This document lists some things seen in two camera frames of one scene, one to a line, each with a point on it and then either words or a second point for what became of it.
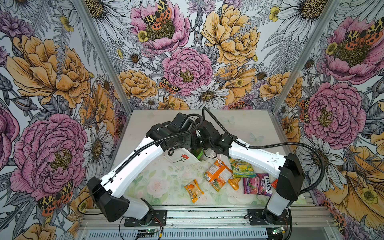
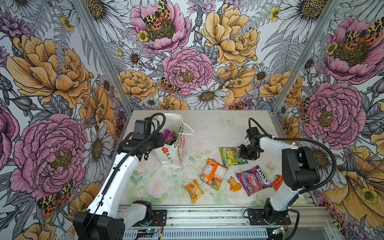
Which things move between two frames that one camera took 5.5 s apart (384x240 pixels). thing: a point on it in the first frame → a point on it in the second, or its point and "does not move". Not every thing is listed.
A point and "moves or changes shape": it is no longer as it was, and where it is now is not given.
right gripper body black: (198, 142) → (249, 152)
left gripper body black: (184, 141) → (155, 142)
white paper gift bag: (181, 157) moves or changes shape
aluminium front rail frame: (216, 216) does not move
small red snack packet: (274, 183) does not move
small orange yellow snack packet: (194, 191) does not move
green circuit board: (280, 230) does not move
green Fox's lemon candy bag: (241, 169) moves or changes shape
